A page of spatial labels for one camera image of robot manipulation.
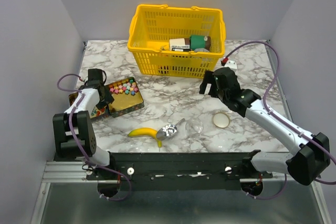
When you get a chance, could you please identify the candy tin box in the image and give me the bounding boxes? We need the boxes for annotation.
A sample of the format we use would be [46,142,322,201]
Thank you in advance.
[68,76,145,123]

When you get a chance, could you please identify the aluminium frame rail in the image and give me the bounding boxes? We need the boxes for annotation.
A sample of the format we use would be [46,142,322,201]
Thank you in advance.
[42,161,284,184]

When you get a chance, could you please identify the clear plastic jar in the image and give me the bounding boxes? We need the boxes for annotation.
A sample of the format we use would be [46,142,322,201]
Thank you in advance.
[185,118,203,138]

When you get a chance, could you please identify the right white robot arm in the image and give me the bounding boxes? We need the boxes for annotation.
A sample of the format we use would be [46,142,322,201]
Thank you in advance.
[199,67,330,186]

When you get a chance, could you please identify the shiny metal scoop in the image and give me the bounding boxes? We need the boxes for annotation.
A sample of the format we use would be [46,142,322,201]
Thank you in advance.
[155,119,185,141]

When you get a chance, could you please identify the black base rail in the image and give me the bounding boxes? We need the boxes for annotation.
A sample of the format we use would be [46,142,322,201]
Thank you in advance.
[79,153,272,191]

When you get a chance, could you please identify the gold jar lid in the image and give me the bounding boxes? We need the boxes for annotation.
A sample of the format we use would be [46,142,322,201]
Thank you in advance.
[212,112,230,129]

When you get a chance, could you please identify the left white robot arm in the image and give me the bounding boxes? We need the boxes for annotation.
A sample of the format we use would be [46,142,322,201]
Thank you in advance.
[52,69,117,179]

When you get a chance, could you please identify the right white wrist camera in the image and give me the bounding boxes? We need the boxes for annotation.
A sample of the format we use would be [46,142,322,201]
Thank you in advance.
[220,57,237,71]

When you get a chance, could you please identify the yellow banana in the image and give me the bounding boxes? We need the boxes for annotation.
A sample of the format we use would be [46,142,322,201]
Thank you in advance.
[128,127,162,148]

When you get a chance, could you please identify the green and brown bottle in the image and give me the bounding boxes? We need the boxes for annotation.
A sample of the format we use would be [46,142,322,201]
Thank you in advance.
[186,35,211,51]

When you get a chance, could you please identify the yellow plastic shopping basket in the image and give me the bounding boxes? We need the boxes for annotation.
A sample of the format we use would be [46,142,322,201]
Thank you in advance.
[128,4,226,78]

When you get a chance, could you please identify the white and black box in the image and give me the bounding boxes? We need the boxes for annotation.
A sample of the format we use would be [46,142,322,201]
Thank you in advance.
[169,38,191,51]

